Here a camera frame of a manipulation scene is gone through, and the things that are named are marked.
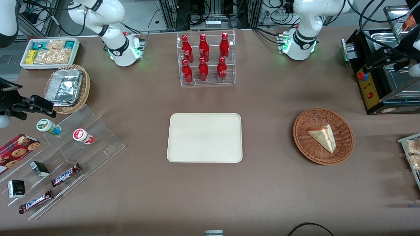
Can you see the clear acrylic bottle rack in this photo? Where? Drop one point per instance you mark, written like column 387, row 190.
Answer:
column 211, row 83

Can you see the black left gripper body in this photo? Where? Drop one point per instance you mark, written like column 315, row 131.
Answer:
column 404, row 55

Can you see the black hot food display case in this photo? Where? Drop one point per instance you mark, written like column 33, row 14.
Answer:
column 370, row 95

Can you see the snickers chocolate bar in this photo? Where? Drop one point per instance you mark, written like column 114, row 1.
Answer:
column 65, row 175
column 36, row 201

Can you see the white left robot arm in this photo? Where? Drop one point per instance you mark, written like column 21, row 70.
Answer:
column 303, row 36

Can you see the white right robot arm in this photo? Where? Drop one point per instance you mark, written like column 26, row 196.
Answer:
column 116, row 49

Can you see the grey metal tray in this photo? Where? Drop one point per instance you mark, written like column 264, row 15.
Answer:
column 414, row 178

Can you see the triangular sandwich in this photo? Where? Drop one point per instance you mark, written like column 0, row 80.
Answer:
column 323, row 137

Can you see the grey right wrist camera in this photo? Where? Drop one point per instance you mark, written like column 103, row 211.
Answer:
column 4, row 122

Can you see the clear acrylic stepped display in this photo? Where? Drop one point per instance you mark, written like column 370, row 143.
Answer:
column 98, row 141

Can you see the red plaid cookie box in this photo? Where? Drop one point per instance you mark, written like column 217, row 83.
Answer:
column 18, row 150

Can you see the steel food pan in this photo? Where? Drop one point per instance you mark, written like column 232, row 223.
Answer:
column 382, row 41
column 397, row 78

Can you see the red label yogurt cup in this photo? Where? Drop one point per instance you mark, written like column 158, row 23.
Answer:
column 82, row 135

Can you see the white rectangular snack bin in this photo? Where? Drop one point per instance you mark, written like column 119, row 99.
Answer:
column 77, row 49

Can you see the light wicker basket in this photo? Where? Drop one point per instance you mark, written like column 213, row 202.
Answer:
column 86, row 85

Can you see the clear fried snack bag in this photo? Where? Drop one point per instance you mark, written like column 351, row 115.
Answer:
column 413, row 146
column 415, row 162

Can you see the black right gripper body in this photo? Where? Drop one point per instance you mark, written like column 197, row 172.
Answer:
column 7, row 102

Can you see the yellow snack packet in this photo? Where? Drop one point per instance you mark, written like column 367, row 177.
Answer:
column 31, row 57

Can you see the orange skewered food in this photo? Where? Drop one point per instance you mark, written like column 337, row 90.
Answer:
column 410, row 22

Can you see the small grey block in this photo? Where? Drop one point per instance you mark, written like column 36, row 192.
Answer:
column 214, row 233

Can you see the small black box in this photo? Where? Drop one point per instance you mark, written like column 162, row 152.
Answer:
column 40, row 168
column 16, row 189

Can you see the clear cracker bag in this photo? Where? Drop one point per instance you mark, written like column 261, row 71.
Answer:
column 55, row 45
column 63, row 56
column 44, row 57

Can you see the green label yogurt cup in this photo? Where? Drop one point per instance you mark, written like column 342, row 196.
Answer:
column 47, row 126

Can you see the large teal snack packet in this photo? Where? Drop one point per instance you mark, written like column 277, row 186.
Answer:
column 39, row 45

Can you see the cream rectangular tray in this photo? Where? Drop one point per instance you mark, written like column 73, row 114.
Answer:
column 204, row 137

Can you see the red cola bottle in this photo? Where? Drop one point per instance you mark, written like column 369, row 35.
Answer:
column 224, row 46
column 187, row 72
column 222, row 69
column 203, row 48
column 186, row 49
column 203, row 71

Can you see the round brown wicker basket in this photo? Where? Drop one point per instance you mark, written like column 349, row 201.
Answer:
column 305, row 141

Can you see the white power strip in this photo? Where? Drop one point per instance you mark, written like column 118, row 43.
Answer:
column 213, row 23

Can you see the small teal snack packet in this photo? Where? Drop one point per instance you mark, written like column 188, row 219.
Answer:
column 69, row 44

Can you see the aluminium foil tray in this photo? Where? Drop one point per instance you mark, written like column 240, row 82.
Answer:
column 64, row 88

